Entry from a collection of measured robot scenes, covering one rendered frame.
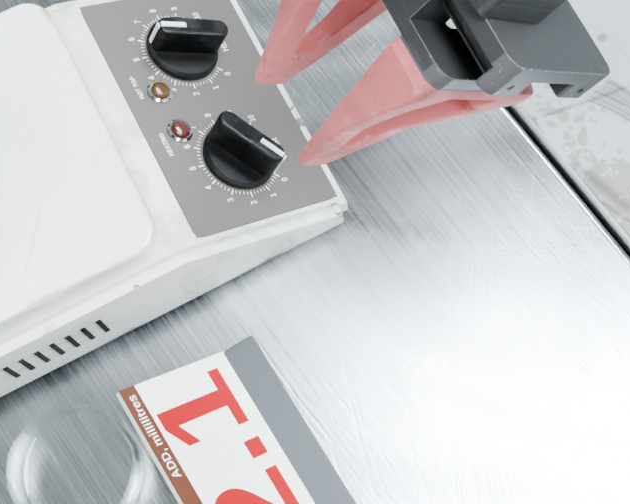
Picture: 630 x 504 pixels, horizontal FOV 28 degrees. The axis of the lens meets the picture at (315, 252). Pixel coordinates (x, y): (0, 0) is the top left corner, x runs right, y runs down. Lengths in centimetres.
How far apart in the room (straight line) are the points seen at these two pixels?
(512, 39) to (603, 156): 22
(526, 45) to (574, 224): 21
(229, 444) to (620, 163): 22
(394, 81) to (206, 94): 17
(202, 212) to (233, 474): 11
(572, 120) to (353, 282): 13
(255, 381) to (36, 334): 10
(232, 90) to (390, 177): 8
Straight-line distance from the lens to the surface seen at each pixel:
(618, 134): 59
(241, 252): 53
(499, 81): 37
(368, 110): 40
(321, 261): 57
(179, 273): 51
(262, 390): 55
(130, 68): 54
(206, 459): 53
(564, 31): 41
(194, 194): 52
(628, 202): 58
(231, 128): 52
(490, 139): 59
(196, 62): 55
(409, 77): 38
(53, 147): 51
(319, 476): 55
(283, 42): 44
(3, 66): 53
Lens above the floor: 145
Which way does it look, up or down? 74 degrees down
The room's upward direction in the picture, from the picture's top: 11 degrees counter-clockwise
